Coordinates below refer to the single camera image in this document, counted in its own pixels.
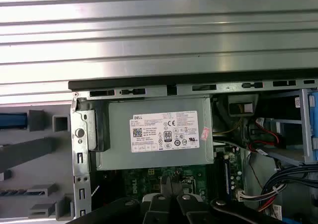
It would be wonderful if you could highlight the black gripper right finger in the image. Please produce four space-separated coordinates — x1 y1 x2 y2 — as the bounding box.
172 181 284 224

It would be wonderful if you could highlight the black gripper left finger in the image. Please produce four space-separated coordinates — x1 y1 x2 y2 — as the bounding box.
74 176 178 224

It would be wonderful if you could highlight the silver CPU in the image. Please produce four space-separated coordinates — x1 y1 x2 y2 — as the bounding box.
182 184 197 197

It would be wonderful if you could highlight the green motherboard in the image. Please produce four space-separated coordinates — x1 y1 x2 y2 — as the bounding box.
95 144 249 210

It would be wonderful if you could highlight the RAM stick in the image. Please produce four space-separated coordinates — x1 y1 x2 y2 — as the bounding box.
0 188 27 197
224 156 231 200

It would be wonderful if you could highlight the grey power supply unit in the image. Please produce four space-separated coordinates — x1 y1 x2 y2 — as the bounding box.
95 97 215 171

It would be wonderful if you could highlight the black PC case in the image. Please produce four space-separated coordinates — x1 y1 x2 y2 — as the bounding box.
67 77 318 224

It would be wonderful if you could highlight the grey parts rack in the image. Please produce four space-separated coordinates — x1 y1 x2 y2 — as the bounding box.
0 108 75 220

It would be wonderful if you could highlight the grey metal drive cage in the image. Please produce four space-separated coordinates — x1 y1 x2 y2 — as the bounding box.
263 88 318 167

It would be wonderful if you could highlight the blue drive cage latch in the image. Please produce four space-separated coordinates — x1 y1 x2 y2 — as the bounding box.
308 89 318 138

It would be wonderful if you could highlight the black cable bundle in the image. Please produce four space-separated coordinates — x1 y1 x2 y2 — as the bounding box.
258 164 318 205

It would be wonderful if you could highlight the red wire black plug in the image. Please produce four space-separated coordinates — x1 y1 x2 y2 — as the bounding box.
262 131 289 148

